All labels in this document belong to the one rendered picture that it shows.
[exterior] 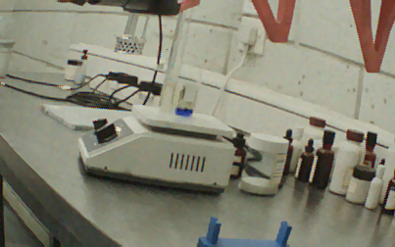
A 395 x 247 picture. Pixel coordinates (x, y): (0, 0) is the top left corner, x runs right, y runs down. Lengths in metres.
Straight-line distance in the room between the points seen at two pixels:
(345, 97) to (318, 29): 0.17
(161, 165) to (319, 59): 0.56
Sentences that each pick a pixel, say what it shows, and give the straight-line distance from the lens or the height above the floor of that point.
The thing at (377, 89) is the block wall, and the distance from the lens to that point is 1.27.
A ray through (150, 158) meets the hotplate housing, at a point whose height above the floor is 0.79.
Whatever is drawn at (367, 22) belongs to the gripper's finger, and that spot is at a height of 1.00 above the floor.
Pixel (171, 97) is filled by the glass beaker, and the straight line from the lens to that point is 0.97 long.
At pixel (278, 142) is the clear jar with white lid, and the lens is 0.99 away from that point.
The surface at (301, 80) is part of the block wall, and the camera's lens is 1.43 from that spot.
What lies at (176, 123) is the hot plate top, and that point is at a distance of 0.94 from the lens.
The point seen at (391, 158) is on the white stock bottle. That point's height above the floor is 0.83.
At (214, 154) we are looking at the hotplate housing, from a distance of 0.95.
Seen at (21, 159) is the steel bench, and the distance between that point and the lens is 0.94.
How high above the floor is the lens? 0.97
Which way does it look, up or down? 8 degrees down
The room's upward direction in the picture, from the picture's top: 11 degrees clockwise
